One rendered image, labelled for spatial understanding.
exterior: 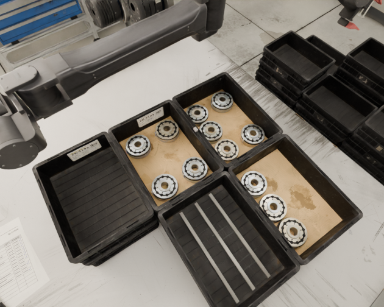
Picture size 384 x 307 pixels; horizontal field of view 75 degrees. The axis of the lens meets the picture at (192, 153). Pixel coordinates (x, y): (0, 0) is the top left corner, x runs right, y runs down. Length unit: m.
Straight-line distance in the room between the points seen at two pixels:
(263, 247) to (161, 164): 0.50
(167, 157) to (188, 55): 0.78
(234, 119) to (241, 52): 1.68
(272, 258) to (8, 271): 1.00
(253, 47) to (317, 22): 0.87
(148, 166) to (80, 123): 0.51
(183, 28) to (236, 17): 2.70
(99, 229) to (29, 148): 0.63
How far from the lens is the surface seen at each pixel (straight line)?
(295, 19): 3.39
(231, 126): 1.16
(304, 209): 1.08
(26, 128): 0.44
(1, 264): 1.30
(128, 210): 1.01
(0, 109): 0.48
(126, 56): 0.50
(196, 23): 0.56
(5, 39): 2.73
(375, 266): 1.31
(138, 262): 1.10
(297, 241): 1.01
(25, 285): 1.24
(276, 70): 1.94
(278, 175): 1.09
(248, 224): 1.00
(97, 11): 1.63
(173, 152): 1.07
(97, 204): 1.05
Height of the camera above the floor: 1.78
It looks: 63 degrees down
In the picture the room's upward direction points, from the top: 2 degrees clockwise
